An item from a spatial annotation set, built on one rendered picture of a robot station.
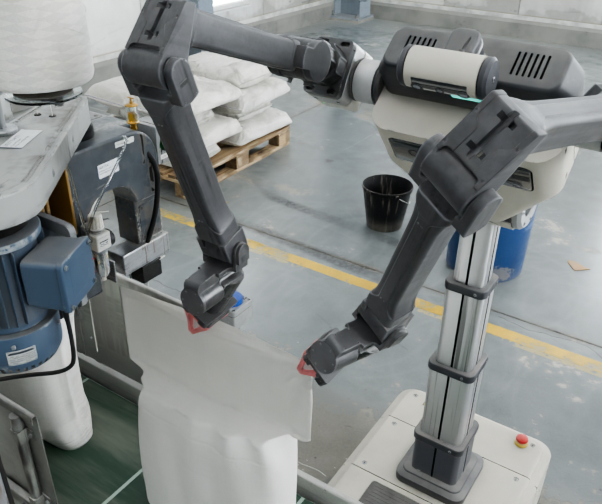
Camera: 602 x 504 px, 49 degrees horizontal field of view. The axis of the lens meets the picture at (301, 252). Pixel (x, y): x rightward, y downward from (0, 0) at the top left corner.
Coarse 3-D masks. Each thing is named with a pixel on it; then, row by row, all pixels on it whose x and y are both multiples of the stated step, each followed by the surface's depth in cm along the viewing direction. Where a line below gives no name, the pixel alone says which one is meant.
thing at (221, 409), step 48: (144, 336) 151; (192, 336) 140; (240, 336) 135; (144, 384) 151; (192, 384) 148; (240, 384) 139; (288, 384) 132; (144, 432) 155; (192, 432) 142; (240, 432) 138; (288, 432) 138; (144, 480) 166; (192, 480) 148; (240, 480) 140; (288, 480) 146
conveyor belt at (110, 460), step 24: (96, 384) 215; (96, 408) 205; (120, 408) 205; (96, 432) 196; (120, 432) 197; (48, 456) 188; (72, 456) 188; (96, 456) 188; (120, 456) 189; (72, 480) 181; (96, 480) 181; (120, 480) 181
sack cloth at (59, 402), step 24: (72, 312) 176; (48, 360) 176; (0, 384) 181; (24, 384) 177; (48, 384) 179; (72, 384) 187; (48, 408) 182; (72, 408) 187; (48, 432) 186; (72, 432) 189
